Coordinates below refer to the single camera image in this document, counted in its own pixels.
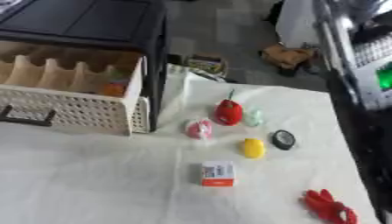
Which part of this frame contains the white cabinet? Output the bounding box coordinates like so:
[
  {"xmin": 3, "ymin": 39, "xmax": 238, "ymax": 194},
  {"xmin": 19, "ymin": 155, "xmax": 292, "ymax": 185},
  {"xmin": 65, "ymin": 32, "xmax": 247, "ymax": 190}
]
[{"xmin": 274, "ymin": 0, "xmax": 322, "ymax": 49}]

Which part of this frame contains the brown bag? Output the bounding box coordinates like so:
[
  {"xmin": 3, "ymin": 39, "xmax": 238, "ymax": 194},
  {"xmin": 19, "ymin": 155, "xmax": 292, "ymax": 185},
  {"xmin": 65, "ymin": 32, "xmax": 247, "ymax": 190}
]
[{"xmin": 258, "ymin": 43, "xmax": 318, "ymax": 74}]

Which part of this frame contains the yellow toy lemon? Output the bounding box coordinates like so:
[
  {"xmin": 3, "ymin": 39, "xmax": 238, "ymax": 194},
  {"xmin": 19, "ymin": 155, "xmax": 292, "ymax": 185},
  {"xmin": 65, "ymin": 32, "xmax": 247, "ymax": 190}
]
[{"xmin": 240, "ymin": 137, "xmax": 269, "ymax": 159}]

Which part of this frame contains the red plastic toy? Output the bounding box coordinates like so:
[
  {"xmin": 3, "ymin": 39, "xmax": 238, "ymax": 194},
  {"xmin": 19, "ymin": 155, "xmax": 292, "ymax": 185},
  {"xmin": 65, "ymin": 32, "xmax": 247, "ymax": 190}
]
[{"xmin": 298, "ymin": 188, "xmax": 361, "ymax": 224}]

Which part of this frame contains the black drawer handle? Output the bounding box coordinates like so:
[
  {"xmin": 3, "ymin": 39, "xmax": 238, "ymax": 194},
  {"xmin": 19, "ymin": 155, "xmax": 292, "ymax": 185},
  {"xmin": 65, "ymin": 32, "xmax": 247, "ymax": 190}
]
[{"xmin": 0, "ymin": 104, "xmax": 59, "ymax": 128}]

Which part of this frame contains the pale green small toy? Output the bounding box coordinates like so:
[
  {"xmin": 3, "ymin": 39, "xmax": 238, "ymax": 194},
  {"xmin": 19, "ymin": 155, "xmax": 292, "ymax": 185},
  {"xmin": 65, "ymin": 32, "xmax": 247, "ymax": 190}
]
[{"xmin": 243, "ymin": 107, "xmax": 265, "ymax": 128}]

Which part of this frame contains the pale compartment drawer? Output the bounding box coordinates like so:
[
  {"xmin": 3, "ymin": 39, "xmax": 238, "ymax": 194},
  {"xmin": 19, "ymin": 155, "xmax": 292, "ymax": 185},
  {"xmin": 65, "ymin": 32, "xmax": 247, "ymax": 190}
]
[{"xmin": 0, "ymin": 40, "xmax": 152, "ymax": 137}]

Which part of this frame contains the white and orange box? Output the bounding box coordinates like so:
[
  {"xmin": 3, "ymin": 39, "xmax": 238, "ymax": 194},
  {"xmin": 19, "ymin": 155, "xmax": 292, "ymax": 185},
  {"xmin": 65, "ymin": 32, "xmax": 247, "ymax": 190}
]
[{"xmin": 199, "ymin": 160, "xmax": 238, "ymax": 187}]

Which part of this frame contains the open box on floor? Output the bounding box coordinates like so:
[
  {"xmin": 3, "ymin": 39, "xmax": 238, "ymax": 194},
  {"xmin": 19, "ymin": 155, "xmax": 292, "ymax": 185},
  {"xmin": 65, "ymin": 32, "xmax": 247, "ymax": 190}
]
[{"xmin": 182, "ymin": 53, "xmax": 230, "ymax": 80}]

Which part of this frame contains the red toy pepper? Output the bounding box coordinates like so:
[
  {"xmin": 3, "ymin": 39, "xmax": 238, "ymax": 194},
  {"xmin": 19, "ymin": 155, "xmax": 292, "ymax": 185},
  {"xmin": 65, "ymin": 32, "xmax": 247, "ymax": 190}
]
[{"xmin": 213, "ymin": 88, "xmax": 245, "ymax": 127}]

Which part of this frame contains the black cabinet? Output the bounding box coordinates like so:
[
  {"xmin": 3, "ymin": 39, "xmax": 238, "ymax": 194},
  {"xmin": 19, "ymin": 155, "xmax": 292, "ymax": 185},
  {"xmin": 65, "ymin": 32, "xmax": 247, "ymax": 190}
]
[{"xmin": 0, "ymin": 0, "xmax": 171, "ymax": 133}]

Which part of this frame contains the orange object in drawer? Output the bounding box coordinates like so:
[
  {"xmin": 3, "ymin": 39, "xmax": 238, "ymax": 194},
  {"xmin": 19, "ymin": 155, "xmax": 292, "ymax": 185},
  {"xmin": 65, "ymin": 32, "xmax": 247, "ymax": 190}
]
[{"xmin": 101, "ymin": 79, "xmax": 129, "ymax": 98}]

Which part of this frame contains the black round tin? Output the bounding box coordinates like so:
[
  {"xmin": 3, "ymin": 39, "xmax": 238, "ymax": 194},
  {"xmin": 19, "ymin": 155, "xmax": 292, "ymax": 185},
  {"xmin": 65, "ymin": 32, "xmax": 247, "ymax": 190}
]
[{"xmin": 270, "ymin": 129, "xmax": 298, "ymax": 151}]

